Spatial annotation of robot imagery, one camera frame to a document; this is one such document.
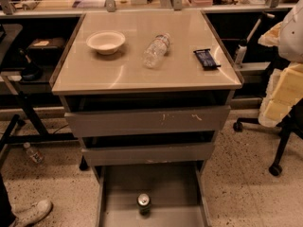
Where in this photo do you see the green soda can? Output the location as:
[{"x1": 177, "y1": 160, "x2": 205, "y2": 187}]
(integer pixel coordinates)
[{"x1": 136, "y1": 193, "x2": 152, "y2": 215}]

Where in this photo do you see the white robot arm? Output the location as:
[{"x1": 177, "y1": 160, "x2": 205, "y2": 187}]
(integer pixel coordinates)
[{"x1": 258, "y1": 0, "x2": 303, "y2": 128}]

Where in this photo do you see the grey drawer cabinet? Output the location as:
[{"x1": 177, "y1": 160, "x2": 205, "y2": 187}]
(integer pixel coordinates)
[{"x1": 49, "y1": 9, "x2": 244, "y2": 227}]

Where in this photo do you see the grey top drawer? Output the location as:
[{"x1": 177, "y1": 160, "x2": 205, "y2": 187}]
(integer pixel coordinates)
[{"x1": 65, "y1": 106, "x2": 230, "y2": 137}]

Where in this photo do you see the grey middle drawer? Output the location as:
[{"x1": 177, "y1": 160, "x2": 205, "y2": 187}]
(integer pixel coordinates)
[{"x1": 81, "y1": 143, "x2": 214, "y2": 166}]

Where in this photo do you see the open grey bottom drawer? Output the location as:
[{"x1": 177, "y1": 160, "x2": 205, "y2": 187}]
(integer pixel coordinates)
[{"x1": 96, "y1": 162, "x2": 211, "y2": 227}]

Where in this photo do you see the clear plastic water bottle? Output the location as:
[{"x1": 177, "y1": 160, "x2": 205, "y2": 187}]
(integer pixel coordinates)
[{"x1": 143, "y1": 33, "x2": 170, "y2": 69}]

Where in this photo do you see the dark blue snack bar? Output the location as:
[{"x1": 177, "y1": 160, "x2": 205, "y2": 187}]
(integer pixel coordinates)
[{"x1": 194, "y1": 48, "x2": 220, "y2": 70}]

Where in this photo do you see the white paper bowl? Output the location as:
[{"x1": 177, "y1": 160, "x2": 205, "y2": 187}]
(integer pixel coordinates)
[{"x1": 86, "y1": 30, "x2": 126, "y2": 55}]

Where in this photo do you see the black box under bench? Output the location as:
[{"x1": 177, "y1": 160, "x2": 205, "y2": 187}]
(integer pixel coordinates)
[{"x1": 27, "y1": 37, "x2": 65, "y2": 66}]

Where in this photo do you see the water bottle on floor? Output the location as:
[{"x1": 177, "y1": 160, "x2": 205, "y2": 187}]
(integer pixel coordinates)
[{"x1": 23, "y1": 142, "x2": 44, "y2": 164}]

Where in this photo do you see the black office chair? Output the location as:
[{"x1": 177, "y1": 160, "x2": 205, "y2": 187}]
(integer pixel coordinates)
[{"x1": 232, "y1": 97, "x2": 303, "y2": 177}]

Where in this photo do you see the white sneaker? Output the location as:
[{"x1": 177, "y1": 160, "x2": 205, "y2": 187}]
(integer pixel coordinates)
[{"x1": 9, "y1": 200, "x2": 53, "y2": 227}]

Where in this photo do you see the dark trouser leg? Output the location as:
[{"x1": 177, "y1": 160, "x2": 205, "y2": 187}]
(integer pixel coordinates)
[{"x1": 0, "y1": 174, "x2": 16, "y2": 227}]

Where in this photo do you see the white handled tool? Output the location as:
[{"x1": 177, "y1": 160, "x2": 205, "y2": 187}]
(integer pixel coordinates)
[{"x1": 234, "y1": 12, "x2": 275, "y2": 66}]

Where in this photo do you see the black table frame left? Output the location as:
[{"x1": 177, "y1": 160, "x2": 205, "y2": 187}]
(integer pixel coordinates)
[{"x1": 0, "y1": 23, "x2": 77, "y2": 168}]

